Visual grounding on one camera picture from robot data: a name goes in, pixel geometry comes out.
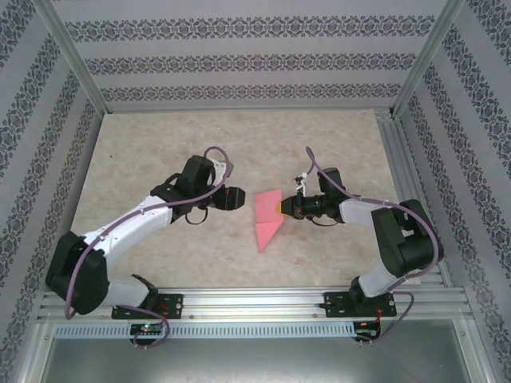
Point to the controller circuit board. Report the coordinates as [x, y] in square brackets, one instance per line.
[145, 329]
[365, 328]

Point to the aluminium mounting rail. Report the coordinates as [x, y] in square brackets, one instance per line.
[255, 301]

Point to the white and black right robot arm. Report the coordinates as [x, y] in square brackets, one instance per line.
[407, 239]

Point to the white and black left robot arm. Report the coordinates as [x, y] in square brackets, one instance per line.
[131, 223]

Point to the grey metal sheet panel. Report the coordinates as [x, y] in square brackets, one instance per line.
[255, 359]

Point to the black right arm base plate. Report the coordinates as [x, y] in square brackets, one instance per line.
[335, 305]

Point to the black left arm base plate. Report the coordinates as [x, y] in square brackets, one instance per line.
[173, 303]

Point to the aluminium frame post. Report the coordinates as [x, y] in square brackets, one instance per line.
[76, 56]
[424, 56]

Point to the left controller circuit board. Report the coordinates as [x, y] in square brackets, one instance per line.
[145, 329]

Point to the pink paper sheet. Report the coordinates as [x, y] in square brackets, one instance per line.
[265, 207]

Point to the aluminium side rails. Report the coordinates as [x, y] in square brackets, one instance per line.
[393, 159]

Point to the right controller circuit board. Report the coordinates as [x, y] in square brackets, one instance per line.
[365, 328]

